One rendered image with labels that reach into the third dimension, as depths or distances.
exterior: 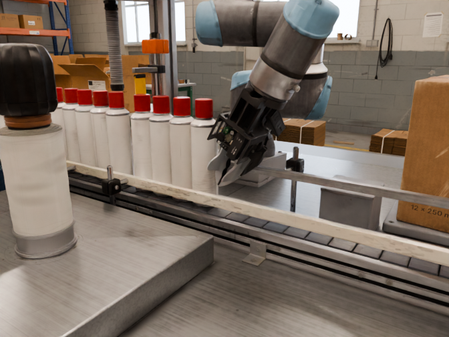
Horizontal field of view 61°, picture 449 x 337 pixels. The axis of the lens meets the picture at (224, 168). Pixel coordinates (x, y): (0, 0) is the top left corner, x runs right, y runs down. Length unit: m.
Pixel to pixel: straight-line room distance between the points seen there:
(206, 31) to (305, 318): 0.48
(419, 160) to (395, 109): 5.27
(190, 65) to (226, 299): 7.11
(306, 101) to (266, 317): 0.61
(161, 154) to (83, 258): 0.28
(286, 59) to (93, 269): 0.40
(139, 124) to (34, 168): 0.29
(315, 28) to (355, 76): 5.57
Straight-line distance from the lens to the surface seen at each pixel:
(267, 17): 0.68
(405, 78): 6.00
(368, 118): 6.14
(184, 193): 0.74
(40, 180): 0.59
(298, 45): 0.58
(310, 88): 1.00
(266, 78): 0.59
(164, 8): 0.95
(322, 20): 0.57
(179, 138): 0.74
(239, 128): 0.61
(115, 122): 0.87
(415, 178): 0.80
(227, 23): 0.69
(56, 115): 1.03
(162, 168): 0.79
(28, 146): 0.57
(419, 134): 0.78
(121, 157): 0.89
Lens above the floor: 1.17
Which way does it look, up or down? 17 degrees down
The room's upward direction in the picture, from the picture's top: straight up
